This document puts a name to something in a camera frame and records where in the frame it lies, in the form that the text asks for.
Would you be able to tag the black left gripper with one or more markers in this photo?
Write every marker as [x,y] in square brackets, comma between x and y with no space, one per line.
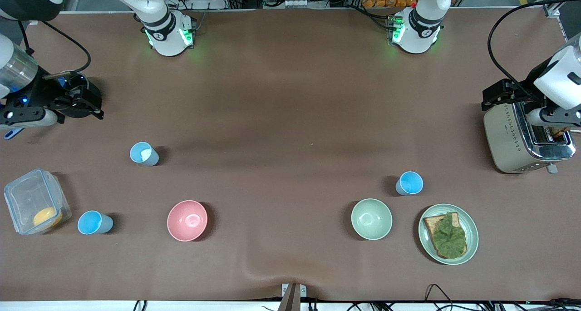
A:
[530,83]

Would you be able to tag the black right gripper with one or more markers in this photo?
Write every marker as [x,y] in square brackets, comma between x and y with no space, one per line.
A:
[44,94]

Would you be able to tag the blue plastic cup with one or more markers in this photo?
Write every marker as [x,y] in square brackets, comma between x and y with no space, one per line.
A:
[144,154]
[93,223]
[409,183]

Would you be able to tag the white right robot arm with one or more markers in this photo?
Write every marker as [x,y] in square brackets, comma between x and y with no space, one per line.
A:
[165,29]

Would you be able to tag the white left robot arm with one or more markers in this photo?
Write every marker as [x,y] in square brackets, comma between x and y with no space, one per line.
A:
[420,29]

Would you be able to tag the beige metal toaster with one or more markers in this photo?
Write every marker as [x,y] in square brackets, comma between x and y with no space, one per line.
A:
[508,138]

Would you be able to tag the browned bread in toaster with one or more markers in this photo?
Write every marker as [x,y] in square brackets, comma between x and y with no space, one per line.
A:
[557,130]

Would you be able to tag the blue plastic utensil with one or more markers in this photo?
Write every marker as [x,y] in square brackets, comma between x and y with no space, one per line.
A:
[12,133]

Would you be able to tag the clear plastic container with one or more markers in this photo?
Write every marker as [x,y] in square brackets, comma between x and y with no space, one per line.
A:
[27,197]

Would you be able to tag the yellow round food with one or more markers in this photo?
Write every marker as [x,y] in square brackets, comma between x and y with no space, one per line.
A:
[47,217]

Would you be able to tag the pale green plate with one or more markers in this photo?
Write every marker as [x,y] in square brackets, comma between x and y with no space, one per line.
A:
[472,236]

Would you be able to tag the toast slice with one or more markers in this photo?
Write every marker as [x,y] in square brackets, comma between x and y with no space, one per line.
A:
[431,224]

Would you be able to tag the green lettuce leaf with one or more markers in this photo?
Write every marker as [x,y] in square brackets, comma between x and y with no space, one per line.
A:
[450,238]

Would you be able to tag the pink bowl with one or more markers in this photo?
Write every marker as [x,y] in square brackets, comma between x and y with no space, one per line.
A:
[187,220]

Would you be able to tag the pale green bowl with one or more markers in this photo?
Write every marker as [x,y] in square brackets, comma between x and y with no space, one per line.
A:
[371,219]

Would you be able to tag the brown table cloth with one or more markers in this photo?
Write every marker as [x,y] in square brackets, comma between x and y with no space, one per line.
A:
[290,120]

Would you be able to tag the aluminium frame profile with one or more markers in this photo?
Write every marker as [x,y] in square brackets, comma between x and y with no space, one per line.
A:
[560,4]

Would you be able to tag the metal table bracket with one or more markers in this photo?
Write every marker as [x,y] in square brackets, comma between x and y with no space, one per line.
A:
[293,295]

